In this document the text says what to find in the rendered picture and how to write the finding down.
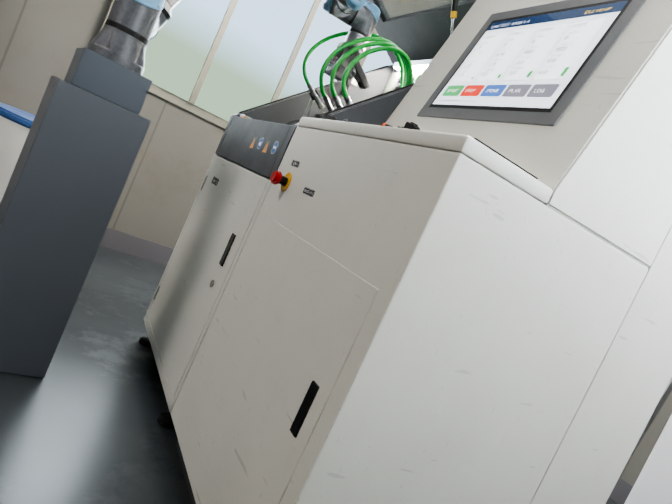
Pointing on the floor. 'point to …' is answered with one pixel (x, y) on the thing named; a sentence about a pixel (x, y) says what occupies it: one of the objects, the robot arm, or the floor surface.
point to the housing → (617, 396)
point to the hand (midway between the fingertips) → (334, 105)
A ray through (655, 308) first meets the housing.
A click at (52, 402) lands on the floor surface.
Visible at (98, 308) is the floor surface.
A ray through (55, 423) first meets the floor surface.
